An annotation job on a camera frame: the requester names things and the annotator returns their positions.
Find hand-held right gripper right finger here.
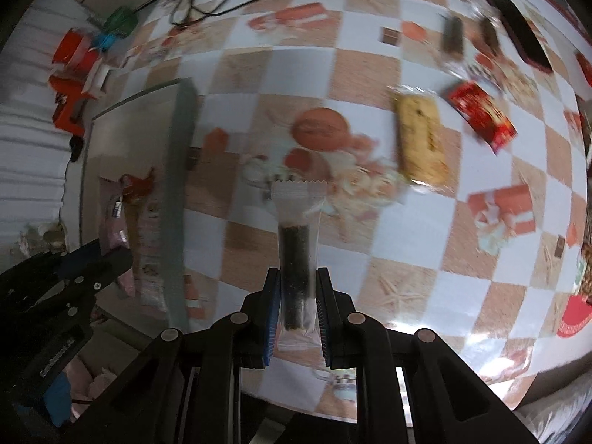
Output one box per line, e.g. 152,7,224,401
316,266,519,444

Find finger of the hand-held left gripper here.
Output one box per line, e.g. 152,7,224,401
14,239,102,283
60,247,134,308

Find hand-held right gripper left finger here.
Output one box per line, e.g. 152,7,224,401
81,267,283,444

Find pink snack packet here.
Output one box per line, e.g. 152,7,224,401
99,176,169,313

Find seaweed roll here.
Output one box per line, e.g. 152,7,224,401
270,178,334,350

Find small red snack packet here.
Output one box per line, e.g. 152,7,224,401
119,169,155,202

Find clear container with green rim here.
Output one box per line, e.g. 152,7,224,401
78,78,204,334

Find orange plastic tool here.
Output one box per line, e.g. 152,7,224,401
48,74,88,135

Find white and orange small box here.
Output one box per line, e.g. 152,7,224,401
83,62,112,98

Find oat bar in clear packet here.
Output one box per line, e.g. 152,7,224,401
391,85,451,190

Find green plastic object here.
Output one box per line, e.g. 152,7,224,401
104,6,138,38

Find white folded cloth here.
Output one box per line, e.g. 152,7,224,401
513,379,592,444

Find crumpled red snack packet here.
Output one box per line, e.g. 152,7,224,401
444,80,518,153

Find dark roll in clear packet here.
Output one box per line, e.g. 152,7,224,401
439,15,465,63

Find brown bar in clear packet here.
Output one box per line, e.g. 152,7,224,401
476,16,502,58

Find dark long box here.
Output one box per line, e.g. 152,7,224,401
478,0,553,75

